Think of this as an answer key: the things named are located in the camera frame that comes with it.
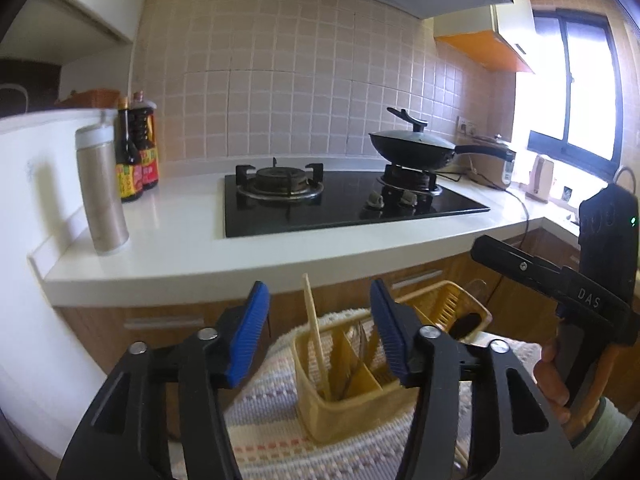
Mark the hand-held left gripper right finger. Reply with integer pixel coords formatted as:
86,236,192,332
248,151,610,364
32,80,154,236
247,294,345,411
369,279,587,480

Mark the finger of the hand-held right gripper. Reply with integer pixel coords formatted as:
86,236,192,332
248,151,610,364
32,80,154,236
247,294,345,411
471,236,567,302

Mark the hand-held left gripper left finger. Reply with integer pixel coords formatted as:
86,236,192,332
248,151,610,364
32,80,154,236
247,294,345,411
55,281,272,480

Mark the metal spoon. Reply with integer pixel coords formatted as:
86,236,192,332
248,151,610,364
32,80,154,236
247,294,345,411
350,322,382,386

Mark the wooden chopstick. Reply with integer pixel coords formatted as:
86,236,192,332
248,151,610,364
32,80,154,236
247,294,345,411
303,273,332,402

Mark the yellow plastic utensil basket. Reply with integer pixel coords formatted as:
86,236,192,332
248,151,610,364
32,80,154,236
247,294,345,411
292,280,493,443

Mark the person's right forearm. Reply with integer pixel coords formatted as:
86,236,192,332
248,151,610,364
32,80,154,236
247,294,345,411
567,397,633,451

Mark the person's right hand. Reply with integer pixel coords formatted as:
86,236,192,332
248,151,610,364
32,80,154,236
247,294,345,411
533,337,573,428

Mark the white electric kettle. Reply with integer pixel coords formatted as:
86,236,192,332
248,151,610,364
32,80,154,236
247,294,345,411
525,154,556,204

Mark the striped woven mat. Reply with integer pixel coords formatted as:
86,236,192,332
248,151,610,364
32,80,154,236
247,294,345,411
170,307,543,480

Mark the rice cooker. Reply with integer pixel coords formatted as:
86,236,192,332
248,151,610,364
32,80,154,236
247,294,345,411
470,134,517,188

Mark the black gas stove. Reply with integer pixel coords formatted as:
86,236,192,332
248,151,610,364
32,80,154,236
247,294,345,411
223,157,492,239

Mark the black wok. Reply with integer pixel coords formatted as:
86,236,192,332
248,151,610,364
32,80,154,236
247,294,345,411
368,129,511,171

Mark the dark-framed window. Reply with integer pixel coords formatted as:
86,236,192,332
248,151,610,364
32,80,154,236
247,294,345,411
527,7,626,181

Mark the steel thermos flask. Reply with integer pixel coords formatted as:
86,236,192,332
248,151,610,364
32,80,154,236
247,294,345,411
75,110,131,257

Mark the large red-label sauce bottle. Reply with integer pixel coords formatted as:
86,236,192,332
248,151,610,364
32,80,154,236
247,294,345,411
131,91,161,191

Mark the slim dark sauce bottle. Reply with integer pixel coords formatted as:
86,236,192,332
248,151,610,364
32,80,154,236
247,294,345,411
115,97,145,204

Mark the white refrigerator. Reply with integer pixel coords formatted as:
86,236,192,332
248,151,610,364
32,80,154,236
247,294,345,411
0,107,121,461

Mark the brown wicker basket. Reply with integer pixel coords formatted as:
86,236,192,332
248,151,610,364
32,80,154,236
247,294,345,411
60,89,121,109

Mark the white overhead cabinet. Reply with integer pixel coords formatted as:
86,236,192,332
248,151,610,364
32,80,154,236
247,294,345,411
0,0,156,61

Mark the black power cable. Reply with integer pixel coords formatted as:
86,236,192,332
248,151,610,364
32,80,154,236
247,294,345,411
467,155,531,291

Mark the metal cabinet handle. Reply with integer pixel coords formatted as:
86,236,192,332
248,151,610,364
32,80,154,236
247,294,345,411
390,270,443,289
124,316,206,331

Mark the wok lid with black handle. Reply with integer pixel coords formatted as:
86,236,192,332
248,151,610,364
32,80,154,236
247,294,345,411
370,106,457,150

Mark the orange wall cabinet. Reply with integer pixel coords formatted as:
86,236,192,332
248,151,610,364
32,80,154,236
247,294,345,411
434,4,537,75

